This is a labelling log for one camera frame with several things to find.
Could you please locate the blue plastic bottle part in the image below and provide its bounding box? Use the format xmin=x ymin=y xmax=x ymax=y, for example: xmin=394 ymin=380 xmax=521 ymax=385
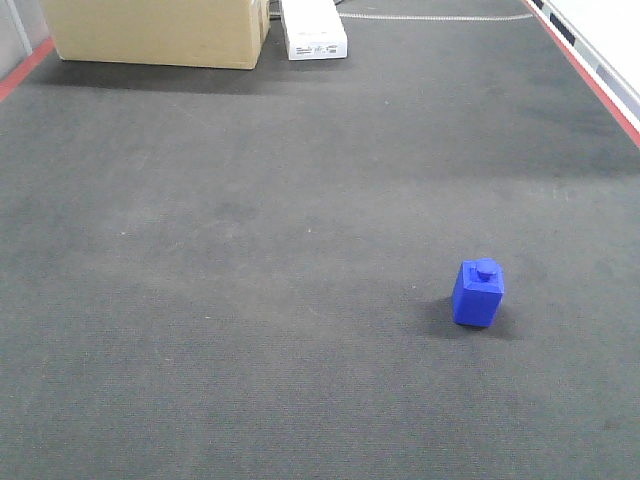
xmin=452 ymin=258 xmax=505 ymax=328

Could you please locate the long white carton box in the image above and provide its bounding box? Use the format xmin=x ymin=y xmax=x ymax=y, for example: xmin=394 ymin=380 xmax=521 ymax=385
xmin=280 ymin=0 xmax=348 ymax=61

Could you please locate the large brown cardboard box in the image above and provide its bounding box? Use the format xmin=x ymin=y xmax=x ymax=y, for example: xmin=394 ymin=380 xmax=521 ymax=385
xmin=41 ymin=0 xmax=270 ymax=70

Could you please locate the white whiteboard with frame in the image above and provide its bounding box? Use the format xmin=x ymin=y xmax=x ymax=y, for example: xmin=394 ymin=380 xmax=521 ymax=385
xmin=525 ymin=1 xmax=639 ymax=144

